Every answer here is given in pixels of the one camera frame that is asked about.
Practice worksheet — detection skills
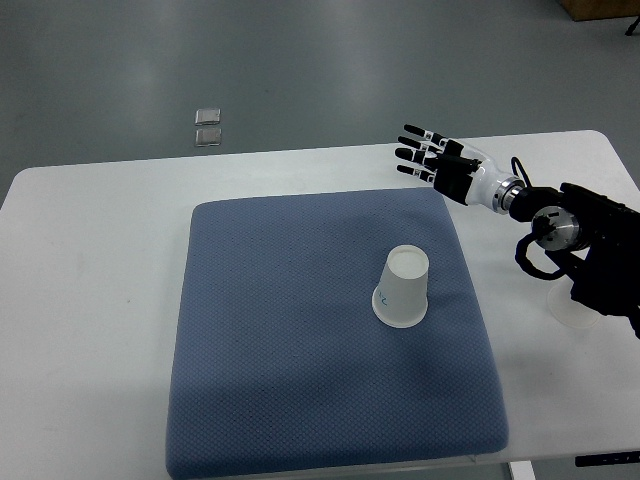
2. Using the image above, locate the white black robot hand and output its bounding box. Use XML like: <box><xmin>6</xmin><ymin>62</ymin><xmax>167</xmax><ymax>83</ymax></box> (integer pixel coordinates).
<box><xmin>395</xmin><ymin>124</ymin><xmax>526</xmax><ymax>215</ymax></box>

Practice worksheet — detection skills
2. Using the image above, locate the white paper cup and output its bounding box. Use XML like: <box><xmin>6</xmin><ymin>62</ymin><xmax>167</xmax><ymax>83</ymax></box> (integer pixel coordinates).
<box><xmin>372</xmin><ymin>245</ymin><xmax>430</xmax><ymax>329</ymax></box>
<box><xmin>547</xmin><ymin>277</ymin><xmax>602</xmax><ymax>329</ymax></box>

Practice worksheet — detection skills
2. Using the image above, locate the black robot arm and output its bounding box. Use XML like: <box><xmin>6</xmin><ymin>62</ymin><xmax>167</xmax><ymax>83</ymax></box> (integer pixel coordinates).
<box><xmin>508</xmin><ymin>183</ymin><xmax>639</xmax><ymax>334</ymax></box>

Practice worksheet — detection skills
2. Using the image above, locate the white paper cup on cushion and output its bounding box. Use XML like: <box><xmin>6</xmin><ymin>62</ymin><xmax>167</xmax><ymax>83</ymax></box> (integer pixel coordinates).
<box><xmin>372</xmin><ymin>245</ymin><xmax>430</xmax><ymax>329</ymax></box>

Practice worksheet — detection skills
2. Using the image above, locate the brown cardboard box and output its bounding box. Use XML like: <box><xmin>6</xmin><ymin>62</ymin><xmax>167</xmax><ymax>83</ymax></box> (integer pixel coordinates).
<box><xmin>560</xmin><ymin>0</ymin><xmax>639</xmax><ymax>21</ymax></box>

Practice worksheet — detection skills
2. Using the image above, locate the black tripod leg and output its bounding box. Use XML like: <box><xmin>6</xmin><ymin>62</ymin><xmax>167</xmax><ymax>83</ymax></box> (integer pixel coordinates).
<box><xmin>625</xmin><ymin>17</ymin><xmax>640</xmax><ymax>36</ymax></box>

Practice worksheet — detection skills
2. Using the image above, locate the lower metal floor plate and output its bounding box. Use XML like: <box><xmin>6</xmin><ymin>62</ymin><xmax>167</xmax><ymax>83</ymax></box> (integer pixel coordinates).
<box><xmin>195</xmin><ymin>127</ymin><xmax>222</xmax><ymax>147</ymax></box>

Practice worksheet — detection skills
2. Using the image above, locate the metal floor plate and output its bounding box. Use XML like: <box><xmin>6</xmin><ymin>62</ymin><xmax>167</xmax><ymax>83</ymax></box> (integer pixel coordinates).
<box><xmin>195</xmin><ymin>127</ymin><xmax>222</xmax><ymax>147</ymax></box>
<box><xmin>194</xmin><ymin>108</ymin><xmax>221</xmax><ymax>126</ymax></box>

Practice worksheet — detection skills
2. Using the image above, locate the upper metal floor plate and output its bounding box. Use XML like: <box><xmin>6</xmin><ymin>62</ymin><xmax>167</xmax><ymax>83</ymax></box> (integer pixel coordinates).
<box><xmin>194</xmin><ymin>108</ymin><xmax>221</xmax><ymax>126</ymax></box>

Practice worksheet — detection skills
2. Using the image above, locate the blue fabric cushion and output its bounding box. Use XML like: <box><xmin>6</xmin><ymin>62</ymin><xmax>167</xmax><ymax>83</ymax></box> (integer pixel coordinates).
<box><xmin>166</xmin><ymin>188</ymin><xmax>508</xmax><ymax>479</ymax></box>

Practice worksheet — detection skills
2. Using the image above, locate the white table leg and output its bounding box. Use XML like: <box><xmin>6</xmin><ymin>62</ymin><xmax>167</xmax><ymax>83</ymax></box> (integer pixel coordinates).
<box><xmin>508</xmin><ymin>461</ymin><xmax>536</xmax><ymax>480</ymax></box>

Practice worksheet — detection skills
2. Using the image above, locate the black table control panel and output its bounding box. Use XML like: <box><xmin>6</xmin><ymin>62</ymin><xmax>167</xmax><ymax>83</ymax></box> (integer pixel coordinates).
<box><xmin>574</xmin><ymin>451</ymin><xmax>639</xmax><ymax>468</ymax></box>

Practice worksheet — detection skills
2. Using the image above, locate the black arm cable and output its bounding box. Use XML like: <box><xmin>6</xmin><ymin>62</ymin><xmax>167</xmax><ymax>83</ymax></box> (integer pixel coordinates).
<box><xmin>509</xmin><ymin>156</ymin><xmax>564</xmax><ymax>279</ymax></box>

